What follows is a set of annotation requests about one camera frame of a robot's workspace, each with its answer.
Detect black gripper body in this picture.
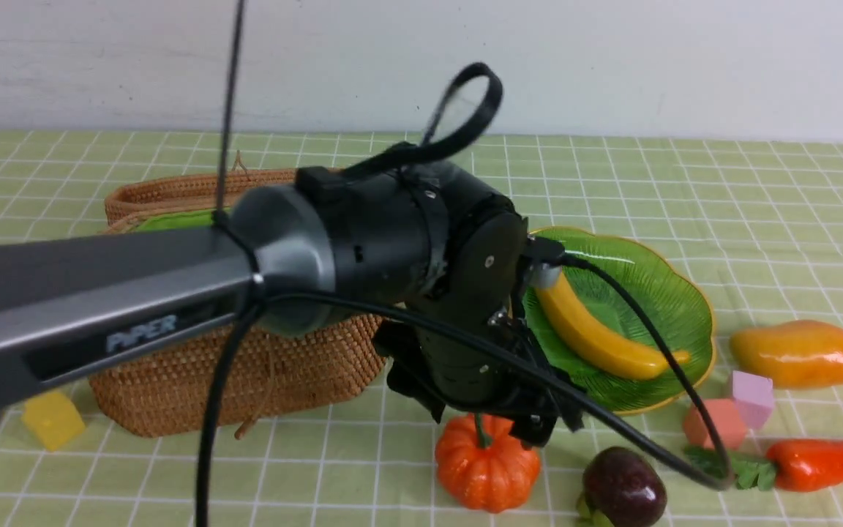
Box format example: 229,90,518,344
372,212,583,431

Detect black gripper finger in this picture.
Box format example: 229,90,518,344
513,414,559,448
386,366,447,424

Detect orange toy pumpkin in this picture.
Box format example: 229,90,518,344
435,414,542,514

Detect dark purple toy mangosteen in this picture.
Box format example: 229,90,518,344
577,446,668,526

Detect yellow toy banana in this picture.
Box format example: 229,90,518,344
534,274,670,381

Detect orange toy carrot with leaves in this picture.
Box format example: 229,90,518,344
685,438,843,493

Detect yellow orange toy mango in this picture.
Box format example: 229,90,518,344
729,320,843,389

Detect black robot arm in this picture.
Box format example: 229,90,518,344
0,159,588,446

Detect woven wicker basket green lining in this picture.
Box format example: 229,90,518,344
89,208,385,438

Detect green glass leaf plate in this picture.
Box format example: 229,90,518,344
524,226,717,416

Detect salmon foam cube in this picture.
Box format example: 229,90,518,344
683,398,748,450

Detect pink foam cube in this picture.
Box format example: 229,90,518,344
728,370,776,430

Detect woven wicker basket lid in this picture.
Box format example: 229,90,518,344
104,159,296,225

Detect green checkered tablecloth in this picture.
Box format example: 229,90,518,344
0,130,843,526

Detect yellow foam cube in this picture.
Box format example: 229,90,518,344
21,390,86,452

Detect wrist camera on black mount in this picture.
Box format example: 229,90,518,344
517,236,591,289

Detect black cable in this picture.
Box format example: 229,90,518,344
195,0,735,527

